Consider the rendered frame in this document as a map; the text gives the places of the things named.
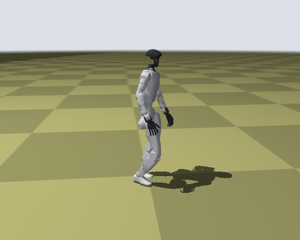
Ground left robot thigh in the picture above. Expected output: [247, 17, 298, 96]
[145, 112, 161, 152]

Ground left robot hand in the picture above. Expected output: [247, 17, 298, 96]
[163, 107, 174, 127]

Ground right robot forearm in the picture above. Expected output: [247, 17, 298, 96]
[137, 93, 151, 121]

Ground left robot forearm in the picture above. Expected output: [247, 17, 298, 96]
[157, 94, 167, 113]

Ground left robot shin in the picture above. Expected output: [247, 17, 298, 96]
[139, 150, 150, 172]

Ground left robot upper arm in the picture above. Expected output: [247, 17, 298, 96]
[156, 72, 162, 97]

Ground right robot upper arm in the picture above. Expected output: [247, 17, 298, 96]
[135, 71, 151, 99]

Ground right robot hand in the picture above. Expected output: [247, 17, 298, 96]
[144, 114, 160, 136]

